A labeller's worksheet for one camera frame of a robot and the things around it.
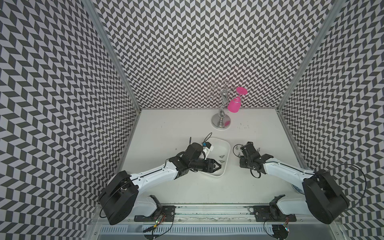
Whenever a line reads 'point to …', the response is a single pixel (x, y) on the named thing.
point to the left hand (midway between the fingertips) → (217, 168)
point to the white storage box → (220, 153)
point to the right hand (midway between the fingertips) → (244, 163)
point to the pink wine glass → (234, 105)
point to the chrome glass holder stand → (221, 120)
